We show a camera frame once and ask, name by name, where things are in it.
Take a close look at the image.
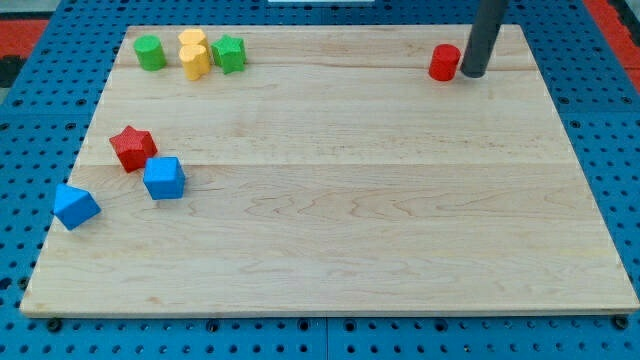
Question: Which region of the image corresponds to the red star block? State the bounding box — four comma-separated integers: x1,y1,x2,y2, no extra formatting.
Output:
109,126,158,173

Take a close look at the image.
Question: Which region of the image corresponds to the yellow heart block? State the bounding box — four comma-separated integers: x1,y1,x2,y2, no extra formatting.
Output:
179,45,211,81

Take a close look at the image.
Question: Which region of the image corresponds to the green cylinder block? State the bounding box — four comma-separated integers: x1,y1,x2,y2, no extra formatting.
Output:
134,35,166,71

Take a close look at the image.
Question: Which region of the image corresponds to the green star block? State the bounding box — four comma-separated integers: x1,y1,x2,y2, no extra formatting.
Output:
210,34,246,74

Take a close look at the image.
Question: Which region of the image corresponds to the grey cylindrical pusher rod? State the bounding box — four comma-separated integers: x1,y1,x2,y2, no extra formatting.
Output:
460,0,509,78

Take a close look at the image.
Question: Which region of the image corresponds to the wooden board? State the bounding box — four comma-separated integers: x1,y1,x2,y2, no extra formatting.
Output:
21,25,639,319

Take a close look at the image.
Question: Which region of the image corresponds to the blue cube block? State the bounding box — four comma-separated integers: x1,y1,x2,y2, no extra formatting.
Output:
143,157,185,200

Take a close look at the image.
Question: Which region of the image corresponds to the red cylinder block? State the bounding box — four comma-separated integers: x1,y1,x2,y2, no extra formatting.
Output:
428,44,461,82

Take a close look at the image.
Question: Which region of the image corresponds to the blue triangle block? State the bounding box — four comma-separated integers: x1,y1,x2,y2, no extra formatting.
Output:
53,183,101,230

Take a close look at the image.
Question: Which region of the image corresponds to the yellow hexagon block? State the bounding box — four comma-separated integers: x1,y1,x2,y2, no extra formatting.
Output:
178,28,209,51

